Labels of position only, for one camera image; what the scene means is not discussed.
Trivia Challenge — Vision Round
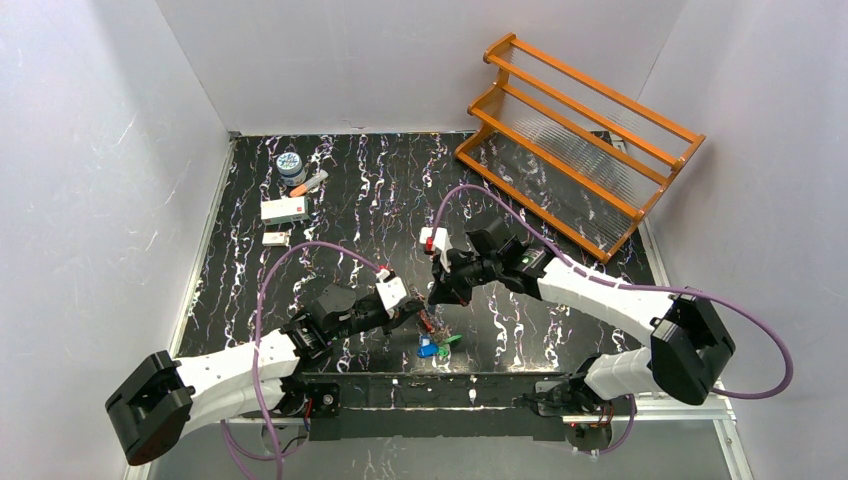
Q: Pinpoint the aluminium rail frame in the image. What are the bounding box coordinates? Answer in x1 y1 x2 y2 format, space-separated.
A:
123 374 755 480

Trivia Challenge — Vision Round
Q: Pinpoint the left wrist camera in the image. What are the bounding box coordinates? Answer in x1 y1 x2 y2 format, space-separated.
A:
376 266 410 316

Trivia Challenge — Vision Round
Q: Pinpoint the white medicine box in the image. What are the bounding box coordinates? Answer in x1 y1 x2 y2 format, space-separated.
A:
260 197 309 225

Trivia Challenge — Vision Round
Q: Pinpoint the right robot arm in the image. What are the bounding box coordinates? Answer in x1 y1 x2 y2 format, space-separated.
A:
419 218 735 411

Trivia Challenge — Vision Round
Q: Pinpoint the orange and white tube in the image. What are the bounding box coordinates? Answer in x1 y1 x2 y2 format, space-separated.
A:
289 169 329 198

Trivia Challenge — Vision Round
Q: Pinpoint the small white flat box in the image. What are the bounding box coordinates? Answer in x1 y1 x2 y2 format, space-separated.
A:
262 231 291 247

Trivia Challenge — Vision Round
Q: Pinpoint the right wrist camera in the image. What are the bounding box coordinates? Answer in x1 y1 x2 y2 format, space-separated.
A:
419 227 453 272

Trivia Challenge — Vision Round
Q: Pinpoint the purple cable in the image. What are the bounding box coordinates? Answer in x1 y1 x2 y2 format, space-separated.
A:
219 241 396 480
430 184 795 460

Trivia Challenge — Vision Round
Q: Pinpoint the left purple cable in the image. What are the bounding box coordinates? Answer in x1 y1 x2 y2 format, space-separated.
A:
219 241 396 480

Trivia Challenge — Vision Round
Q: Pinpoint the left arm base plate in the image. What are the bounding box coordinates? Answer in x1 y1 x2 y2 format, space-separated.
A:
269 378 340 420

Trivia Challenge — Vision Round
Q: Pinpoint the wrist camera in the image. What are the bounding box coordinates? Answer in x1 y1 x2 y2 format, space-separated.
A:
376 266 410 316
419 227 453 272

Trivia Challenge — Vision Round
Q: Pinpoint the keyring with coloured key tags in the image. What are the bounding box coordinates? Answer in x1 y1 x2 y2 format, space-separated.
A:
412 288 462 359

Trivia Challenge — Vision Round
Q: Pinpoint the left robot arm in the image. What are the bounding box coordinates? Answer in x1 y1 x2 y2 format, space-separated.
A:
105 278 425 466

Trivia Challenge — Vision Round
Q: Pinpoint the orange wooden shelf rack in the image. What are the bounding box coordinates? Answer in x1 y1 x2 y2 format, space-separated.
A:
455 33 706 262

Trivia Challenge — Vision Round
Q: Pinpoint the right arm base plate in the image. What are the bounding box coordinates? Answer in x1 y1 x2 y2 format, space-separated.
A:
523 378 639 420

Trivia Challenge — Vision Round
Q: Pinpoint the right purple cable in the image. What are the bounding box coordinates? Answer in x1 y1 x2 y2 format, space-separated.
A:
430 184 795 460

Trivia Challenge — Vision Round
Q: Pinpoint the round blue-white jar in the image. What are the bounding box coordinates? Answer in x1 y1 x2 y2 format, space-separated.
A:
275 151 306 187

